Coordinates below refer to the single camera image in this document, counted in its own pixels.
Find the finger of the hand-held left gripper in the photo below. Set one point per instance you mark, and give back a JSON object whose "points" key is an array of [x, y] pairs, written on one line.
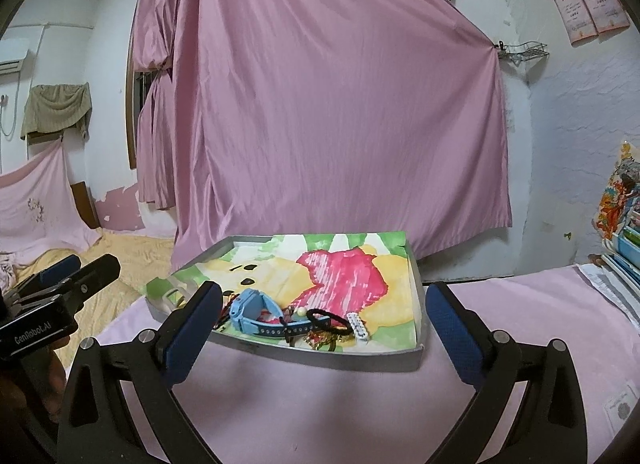
{"points": [[60, 266], [95, 274]]}

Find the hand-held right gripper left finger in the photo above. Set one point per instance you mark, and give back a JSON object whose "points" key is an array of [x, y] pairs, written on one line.
{"points": [[192, 326]]}

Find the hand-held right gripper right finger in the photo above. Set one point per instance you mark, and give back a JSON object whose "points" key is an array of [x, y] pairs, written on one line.
{"points": [[450, 329]]}

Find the blue wrist watch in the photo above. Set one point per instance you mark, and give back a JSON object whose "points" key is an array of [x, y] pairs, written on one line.
{"points": [[255, 311]]}

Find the white hair clip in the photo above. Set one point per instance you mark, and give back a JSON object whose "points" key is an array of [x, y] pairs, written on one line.
{"points": [[359, 326]]}

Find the grey tray with printed picture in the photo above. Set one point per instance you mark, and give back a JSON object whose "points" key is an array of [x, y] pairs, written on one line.
{"points": [[350, 284]]}

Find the yellow blanket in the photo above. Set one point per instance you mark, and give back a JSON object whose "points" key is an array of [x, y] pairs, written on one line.
{"points": [[120, 264]]}

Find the pink embroidered cloth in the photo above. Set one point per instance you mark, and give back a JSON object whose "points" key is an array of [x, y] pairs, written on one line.
{"points": [[40, 204]]}

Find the brown wooden board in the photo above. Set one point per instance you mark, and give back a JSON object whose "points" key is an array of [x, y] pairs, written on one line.
{"points": [[85, 204]]}

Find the pink table cloth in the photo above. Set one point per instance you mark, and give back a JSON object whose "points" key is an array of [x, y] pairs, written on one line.
{"points": [[350, 409]]}

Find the olive hanging cloth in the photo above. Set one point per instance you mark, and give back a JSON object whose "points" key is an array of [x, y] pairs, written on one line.
{"points": [[55, 109]]}

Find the white striped cloth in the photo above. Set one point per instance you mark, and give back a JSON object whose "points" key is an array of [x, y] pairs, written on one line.
{"points": [[607, 289]]}

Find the pink window curtain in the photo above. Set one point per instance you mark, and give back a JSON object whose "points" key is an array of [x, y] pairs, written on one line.
{"points": [[155, 119]]}

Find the small white card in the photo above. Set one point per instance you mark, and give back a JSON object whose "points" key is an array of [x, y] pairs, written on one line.
{"points": [[622, 406]]}

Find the stack of colourful books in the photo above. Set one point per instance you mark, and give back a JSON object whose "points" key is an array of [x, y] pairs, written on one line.
{"points": [[622, 224]]}

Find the white air conditioner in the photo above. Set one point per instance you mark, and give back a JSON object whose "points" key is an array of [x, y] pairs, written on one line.
{"points": [[12, 57]]}

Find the large pink curtain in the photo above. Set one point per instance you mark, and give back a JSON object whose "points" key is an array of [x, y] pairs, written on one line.
{"points": [[325, 119]]}

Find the wooden window frame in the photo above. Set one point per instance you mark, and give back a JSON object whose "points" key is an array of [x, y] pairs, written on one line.
{"points": [[132, 119]]}

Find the pink wall poster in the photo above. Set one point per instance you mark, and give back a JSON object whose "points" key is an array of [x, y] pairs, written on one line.
{"points": [[575, 14], [602, 2]]}

